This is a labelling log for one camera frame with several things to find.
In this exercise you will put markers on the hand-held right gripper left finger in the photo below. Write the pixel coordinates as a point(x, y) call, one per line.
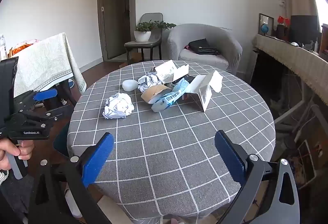
point(98, 160)

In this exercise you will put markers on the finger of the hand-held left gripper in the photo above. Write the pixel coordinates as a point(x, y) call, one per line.
point(46, 94)
point(52, 115)

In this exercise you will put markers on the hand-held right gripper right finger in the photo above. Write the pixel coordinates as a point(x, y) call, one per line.
point(230, 160)

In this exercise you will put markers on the large white paper ball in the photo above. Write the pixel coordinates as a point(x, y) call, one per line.
point(118, 106)

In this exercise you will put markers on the white paper leaflet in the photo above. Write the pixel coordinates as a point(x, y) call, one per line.
point(205, 88)

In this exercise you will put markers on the white round lid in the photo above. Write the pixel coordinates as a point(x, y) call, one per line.
point(130, 85)

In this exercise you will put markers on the brown curved cardboard piece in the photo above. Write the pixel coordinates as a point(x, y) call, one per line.
point(153, 93)

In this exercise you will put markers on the blue white plastic packet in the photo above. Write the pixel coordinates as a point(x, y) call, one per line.
point(169, 97)

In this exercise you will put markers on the small white paper ball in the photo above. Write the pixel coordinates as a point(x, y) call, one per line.
point(149, 81)

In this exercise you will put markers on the white box with red side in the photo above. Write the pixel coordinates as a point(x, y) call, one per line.
point(167, 71)

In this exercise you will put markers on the person's left hand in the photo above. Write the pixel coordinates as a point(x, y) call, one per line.
point(10, 153)

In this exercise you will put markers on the dark teal stool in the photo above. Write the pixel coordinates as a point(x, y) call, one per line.
point(61, 139)

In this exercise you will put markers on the white patterned table cloth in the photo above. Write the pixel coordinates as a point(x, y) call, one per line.
point(43, 60)

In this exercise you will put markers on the orange snack pack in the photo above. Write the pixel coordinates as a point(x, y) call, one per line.
point(24, 47)

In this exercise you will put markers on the clear water bottle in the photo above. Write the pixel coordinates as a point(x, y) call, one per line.
point(2, 47)

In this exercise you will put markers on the person's grey clothing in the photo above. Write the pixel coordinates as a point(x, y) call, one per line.
point(15, 195)

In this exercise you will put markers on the small black object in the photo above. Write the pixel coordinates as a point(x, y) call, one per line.
point(191, 78)

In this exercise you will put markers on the flat cardboard piece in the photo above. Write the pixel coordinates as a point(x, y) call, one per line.
point(134, 57)

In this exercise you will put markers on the grey brown door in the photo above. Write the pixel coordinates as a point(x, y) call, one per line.
point(115, 16)

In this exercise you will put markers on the potted plant in white pot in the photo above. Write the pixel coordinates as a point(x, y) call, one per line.
point(143, 33)

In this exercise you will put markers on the black bag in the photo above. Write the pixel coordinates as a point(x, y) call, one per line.
point(202, 47)

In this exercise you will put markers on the beige fringed desk cloth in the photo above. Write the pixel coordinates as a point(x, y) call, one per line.
point(287, 54)

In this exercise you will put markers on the grey dining chair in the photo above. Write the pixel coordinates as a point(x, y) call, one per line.
point(151, 18)

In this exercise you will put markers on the grey armchair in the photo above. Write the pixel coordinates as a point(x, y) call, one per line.
point(205, 31)

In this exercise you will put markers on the small blue globe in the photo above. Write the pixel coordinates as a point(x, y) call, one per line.
point(264, 27)

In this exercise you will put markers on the small red flags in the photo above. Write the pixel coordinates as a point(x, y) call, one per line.
point(284, 20)

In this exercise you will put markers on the black monitor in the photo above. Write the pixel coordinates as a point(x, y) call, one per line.
point(303, 29)

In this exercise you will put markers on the dark picture frame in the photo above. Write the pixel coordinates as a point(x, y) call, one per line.
point(266, 18)

